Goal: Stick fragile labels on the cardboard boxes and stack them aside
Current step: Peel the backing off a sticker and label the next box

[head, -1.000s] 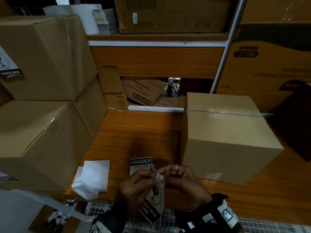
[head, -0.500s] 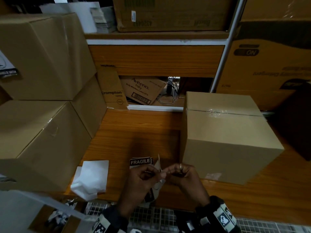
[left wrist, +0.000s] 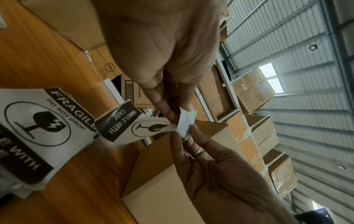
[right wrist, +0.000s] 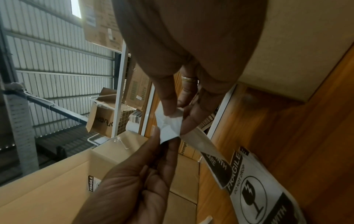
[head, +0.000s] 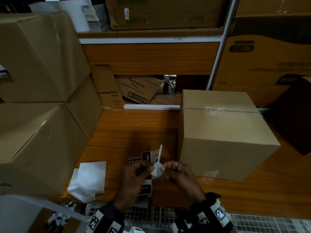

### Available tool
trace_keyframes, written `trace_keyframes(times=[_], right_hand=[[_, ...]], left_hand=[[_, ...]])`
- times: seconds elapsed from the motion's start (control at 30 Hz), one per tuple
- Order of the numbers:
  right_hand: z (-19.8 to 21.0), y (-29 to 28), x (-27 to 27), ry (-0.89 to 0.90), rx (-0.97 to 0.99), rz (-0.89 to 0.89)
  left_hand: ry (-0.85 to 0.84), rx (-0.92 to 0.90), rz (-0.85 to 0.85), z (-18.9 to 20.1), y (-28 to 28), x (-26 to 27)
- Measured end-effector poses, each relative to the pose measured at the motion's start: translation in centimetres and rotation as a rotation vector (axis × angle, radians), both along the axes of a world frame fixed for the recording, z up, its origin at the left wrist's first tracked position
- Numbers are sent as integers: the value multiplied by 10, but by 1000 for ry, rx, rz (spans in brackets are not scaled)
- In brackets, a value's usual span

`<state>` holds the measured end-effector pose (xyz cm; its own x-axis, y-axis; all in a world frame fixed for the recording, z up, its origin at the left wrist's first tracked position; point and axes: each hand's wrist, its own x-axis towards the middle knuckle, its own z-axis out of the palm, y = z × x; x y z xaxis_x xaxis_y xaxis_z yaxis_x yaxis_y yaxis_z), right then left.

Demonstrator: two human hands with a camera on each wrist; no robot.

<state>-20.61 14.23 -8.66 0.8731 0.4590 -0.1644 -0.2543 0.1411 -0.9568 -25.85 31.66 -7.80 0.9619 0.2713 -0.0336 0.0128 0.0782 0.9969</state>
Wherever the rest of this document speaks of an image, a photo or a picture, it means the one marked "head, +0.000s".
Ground person's right hand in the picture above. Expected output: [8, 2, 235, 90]
[160, 160, 207, 209]

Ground person's left hand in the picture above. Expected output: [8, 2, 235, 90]
[113, 160, 155, 215]

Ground stack of fragile stickers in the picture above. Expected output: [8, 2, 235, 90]
[127, 157, 153, 202]

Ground fragile sticker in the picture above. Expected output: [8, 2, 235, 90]
[142, 144, 163, 179]
[0, 65, 11, 80]

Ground white backing paper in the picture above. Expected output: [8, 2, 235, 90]
[67, 161, 107, 204]

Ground squarish taped cardboard box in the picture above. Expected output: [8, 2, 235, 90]
[179, 89, 281, 182]

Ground small taped cardboard box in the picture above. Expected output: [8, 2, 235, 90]
[65, 75, 104, 140]

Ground medium taped cardboard box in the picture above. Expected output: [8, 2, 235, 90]
[0, 102, 88, 196]

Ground large stapled cardboard box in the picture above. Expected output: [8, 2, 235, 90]
[0, 11, 92, 103]

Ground barcode printed cardboard box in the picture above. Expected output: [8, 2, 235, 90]
[115, 75, 163, 105]

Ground flattened printed cardboard carton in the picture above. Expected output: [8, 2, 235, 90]
[92, 64, 126, 110]

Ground large cardboard box dark band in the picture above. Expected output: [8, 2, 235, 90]
[213, 16, 311, 107]

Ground large cardboard box white sticker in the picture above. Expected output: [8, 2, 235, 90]
[105, 0, 228, 31]

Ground plastic wrapped cardboard box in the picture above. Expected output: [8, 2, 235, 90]
[234, 0, 311, 17]

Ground right wrist tracker band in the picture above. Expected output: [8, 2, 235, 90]
[192, 193, 235, 233]

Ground wrist tracker band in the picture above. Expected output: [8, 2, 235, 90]
[88, 202, 126, 233]
[192, 193, 235, 233]

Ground left wrist tracker band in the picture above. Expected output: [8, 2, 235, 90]
[88, 202, 126, 233]

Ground crumpled paper scraps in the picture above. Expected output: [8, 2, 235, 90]
[45, 204, 76, 228]

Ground stack of grey cards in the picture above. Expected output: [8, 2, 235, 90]
[82, 5, 111, 32]

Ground wire mesh rack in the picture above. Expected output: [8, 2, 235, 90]
[84, 204, 311, 233]

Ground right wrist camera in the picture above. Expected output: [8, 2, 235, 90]
[174, 208, 209, 233]

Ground tangle of cables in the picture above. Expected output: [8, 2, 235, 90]
[154, 75, 177, 104]

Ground white frame bar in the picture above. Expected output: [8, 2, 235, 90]
[0, 195, 90, 233]

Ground wooden shelf unit white frame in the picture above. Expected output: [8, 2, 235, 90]
[77, 0, 240, 111]

